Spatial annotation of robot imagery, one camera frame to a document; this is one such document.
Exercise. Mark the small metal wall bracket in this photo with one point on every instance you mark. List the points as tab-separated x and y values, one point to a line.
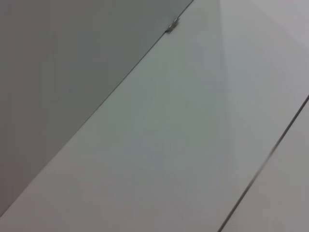
173	25

